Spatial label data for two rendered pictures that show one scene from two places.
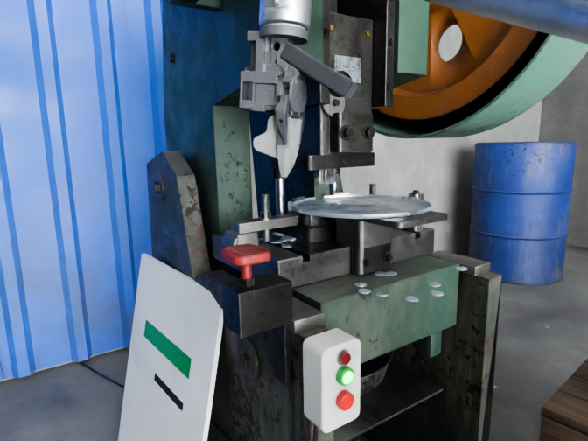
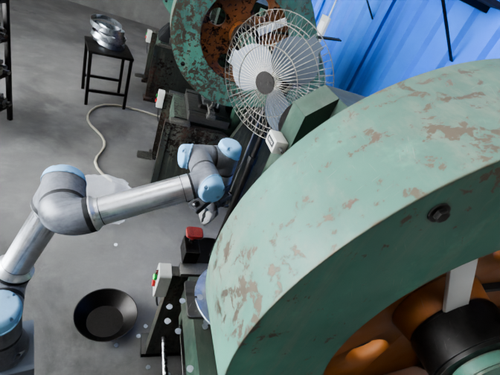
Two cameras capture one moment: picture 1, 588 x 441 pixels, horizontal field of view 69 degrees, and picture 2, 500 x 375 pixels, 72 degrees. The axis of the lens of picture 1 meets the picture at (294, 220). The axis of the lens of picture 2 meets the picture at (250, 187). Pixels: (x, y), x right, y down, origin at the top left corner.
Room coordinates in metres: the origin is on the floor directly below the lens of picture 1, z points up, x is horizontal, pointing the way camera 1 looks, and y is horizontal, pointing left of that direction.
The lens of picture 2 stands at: (0.89, -0.95, 1.72)
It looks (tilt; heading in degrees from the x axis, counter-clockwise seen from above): 32 degrees down; 97
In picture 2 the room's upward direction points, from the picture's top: 23 degrees clockwise
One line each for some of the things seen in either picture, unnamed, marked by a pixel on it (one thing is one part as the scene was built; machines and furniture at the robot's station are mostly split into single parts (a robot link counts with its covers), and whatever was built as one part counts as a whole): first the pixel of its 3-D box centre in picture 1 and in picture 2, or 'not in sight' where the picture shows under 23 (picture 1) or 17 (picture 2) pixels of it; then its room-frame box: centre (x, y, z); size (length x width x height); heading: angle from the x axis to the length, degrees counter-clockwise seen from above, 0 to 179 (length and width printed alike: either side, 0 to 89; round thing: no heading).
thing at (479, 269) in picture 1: (363, 292); not in sight; (1.27, -0.21, 0.45); 0.92 x 0.12 x 0.90; 34
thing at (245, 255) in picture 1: (246, 273); (193, 237); (0.63, 0.07, 0.72); 0.07 x 0.06 x 0.08; 34
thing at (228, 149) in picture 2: not in sight; (226, 157); (0.66, 0.00, 1.18); 0.09 x 0.08 x 0.11; 42
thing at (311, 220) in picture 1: (325, 209); not in sight; (1.00, -0.07, 0.76); 0.15 x 0.09 x 0.05; 124
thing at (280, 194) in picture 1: (280, 190); not in sight; (1.01, 0.03, 0.81); 0.02 x 0.02 x 0.14
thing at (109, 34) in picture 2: not in sight; (106, 61); (-1.32, 2.02, 0.40); 0.45 x 0.40 x 0.79; 136
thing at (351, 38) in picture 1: (334, 85); not in sight; (0.97, -0.09, 1.04); 0.17 x 0.15 x 0.30; 34
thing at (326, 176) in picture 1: (325, 175); not in sight; (0.99, -0.08, 0.84); 0.05 x 0.03 x 0.04; 124
